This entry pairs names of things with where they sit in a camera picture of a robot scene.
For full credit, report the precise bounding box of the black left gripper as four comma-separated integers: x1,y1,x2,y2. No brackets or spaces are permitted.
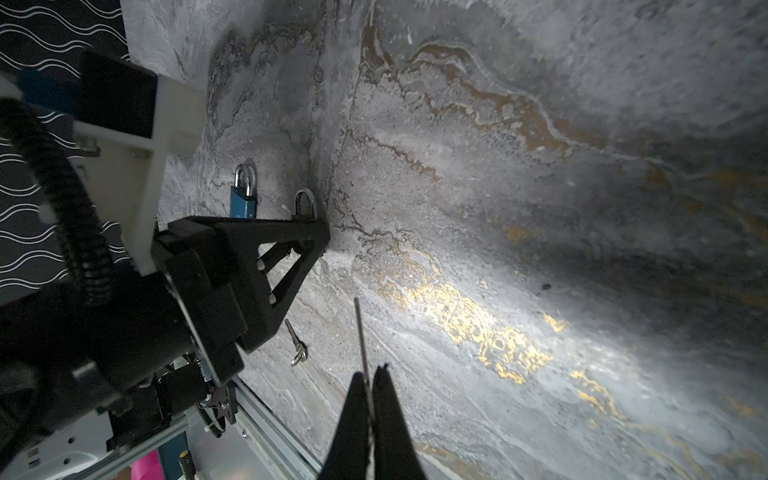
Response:
151,216,330,384

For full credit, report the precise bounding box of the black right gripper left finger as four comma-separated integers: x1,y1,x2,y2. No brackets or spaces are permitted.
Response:
318,372,369,480

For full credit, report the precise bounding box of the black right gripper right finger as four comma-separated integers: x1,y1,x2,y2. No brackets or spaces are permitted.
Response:
372,364,427,480

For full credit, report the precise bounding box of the blue padlock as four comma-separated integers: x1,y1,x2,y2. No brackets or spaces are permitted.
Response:
230,160,258,220

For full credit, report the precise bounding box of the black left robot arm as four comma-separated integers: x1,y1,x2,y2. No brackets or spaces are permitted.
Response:
1,99,330,474

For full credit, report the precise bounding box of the spare key on table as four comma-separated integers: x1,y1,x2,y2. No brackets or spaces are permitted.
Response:
284,319,309,367

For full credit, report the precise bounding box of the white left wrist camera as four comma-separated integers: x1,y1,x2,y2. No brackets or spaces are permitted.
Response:
0,47,208,277

